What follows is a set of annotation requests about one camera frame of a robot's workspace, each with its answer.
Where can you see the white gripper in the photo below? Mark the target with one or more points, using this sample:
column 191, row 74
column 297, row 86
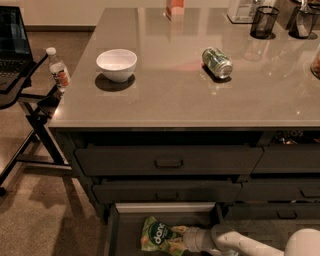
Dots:
column 192, row 238

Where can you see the green rice chip bag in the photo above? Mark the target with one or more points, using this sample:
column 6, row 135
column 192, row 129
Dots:
column 158, row 236

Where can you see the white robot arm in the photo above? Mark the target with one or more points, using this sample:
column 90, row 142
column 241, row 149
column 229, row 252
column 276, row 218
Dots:
column 222, row 240

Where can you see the middle left drawer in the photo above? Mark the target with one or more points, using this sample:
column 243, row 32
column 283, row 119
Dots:
column 166, row 190

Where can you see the bottom right drawer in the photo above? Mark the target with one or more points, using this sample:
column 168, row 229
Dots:
column 272, row 211

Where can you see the open bottom left drawer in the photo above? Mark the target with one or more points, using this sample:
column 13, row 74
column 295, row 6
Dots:
column 126, row 221

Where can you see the middle right drawer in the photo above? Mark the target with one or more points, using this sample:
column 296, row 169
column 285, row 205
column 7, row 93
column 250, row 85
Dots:
column 280, row 190

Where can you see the top left drawer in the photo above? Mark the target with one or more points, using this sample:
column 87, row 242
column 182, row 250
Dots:
column 167, row 160

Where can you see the top right drawer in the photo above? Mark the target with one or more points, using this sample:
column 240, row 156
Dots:
column 295, row 158

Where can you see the snack bag in drawer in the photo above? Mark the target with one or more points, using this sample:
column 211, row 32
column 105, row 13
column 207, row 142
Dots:
column 291, row 137

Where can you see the black laptop stand table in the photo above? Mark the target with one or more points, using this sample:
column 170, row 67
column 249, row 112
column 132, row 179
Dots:
column 38, row 110

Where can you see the green soda can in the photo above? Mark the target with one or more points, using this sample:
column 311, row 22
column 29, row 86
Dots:
column 217, row 62

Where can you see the white ceramic bowl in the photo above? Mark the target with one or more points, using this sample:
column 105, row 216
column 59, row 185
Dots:
column 117, row 64

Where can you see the clear plastic water bottle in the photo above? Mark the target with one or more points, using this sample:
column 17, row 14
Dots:
column 58, row 69

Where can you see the black mesh cup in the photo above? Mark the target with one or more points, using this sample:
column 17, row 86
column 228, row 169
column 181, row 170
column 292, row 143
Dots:
column 263, row 22

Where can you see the black laptop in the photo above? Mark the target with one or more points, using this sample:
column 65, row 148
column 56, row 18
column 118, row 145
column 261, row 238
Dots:
column 16, row 59

